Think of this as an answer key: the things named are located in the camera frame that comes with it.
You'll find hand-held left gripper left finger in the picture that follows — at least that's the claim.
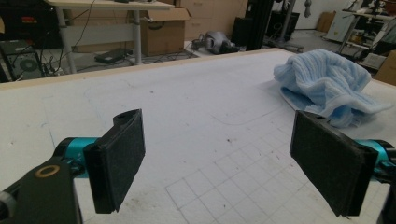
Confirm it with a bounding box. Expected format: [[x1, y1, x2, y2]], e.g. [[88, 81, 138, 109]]
[[54, 108, 147, 215]]

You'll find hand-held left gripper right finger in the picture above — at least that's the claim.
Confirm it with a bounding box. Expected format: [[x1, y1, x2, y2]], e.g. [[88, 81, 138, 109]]
[[289, 110, 396, 217]]

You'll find blue striped towel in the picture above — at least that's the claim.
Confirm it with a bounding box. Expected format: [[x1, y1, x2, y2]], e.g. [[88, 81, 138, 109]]
[[273, 49, 394, 129]]

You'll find flat black device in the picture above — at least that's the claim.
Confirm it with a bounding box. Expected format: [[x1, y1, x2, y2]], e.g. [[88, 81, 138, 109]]
[[93, 47, 134, 65]]

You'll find brown cardboard box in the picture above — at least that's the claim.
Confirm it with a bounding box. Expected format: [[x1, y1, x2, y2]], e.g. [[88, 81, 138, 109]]
[[373, 49, 396, 87]]

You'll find wooden table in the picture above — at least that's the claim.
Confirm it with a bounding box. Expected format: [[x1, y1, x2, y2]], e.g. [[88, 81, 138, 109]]
[[0, 47, 396, 91]]

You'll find open cardboard box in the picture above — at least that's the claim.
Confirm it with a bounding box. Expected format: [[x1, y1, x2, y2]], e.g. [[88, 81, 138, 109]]
[[140, 7, 191, 58]]

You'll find black computer tower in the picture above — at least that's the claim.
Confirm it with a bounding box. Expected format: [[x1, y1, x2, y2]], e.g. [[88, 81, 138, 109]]
[[0, 40, 44, 82]]

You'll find flat cardboard piece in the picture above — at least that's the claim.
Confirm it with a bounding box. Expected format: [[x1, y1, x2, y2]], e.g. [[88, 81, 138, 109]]
[[316, 10, 337, 33]]

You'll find grey metal stand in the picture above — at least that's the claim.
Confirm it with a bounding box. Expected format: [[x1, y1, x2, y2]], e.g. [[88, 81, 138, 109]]
[[263, 0, 305, 53]]

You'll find cluttered workbench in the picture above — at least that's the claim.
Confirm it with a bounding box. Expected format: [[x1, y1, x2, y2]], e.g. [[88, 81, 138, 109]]
[[337, 0, 396, 64]]

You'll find large black box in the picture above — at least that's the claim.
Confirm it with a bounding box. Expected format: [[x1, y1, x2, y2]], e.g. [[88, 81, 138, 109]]
[[0, 0, 64, 49]]

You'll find light desk with white legs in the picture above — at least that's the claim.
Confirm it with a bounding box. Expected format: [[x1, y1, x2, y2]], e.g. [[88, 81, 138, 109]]
[[43, 0, 176, 75]]

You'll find grey helmet-like device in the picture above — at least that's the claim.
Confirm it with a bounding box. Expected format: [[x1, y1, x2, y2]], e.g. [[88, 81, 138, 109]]
[[204, 30, 241, 55]]

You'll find black floor cable tangle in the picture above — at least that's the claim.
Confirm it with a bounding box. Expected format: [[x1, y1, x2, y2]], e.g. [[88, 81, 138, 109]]
[[136, 49, 200, 65]]

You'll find black frame upright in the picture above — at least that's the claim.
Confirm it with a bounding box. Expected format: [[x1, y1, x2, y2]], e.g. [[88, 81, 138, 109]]
[[245, 0, 276, 51]]

